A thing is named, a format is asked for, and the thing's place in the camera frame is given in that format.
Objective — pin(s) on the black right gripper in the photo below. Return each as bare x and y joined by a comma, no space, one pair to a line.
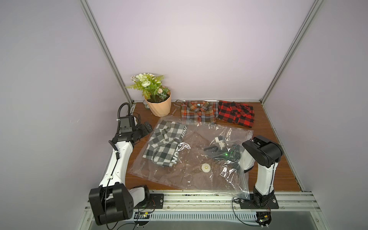
215,149

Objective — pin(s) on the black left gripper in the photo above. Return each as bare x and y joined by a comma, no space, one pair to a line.
144,131

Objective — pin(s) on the grey white checked shirt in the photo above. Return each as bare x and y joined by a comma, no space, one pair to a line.
163,143

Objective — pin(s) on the red black plaid shirt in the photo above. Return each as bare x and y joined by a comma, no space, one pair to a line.
236,113

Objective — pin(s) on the clear plastic vacuum bag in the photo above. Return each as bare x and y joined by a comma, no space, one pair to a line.
225,177

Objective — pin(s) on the multicolour tartan shirt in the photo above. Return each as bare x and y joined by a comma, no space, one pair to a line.
200,111

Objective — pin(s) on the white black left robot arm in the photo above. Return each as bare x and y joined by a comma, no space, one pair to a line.
111,201

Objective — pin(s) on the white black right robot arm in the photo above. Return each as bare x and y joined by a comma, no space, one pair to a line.
260,150

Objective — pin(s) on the white round bag valve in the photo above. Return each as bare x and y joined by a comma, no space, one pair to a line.
206,168

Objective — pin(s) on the terracotta flower pot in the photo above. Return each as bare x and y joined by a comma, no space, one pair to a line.
161,109

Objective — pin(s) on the artificial green white plant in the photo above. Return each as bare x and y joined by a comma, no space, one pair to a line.
151,87

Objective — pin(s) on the small brown slotted scoop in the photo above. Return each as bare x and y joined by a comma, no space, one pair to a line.
177,105

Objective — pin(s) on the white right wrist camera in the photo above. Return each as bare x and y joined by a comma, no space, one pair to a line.
221,142

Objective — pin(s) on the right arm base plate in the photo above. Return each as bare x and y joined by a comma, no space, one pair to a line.
260,202

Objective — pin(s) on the aluminium front rail frame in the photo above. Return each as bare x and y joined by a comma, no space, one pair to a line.
195,210

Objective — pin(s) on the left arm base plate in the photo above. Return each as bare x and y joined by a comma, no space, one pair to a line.
155,202

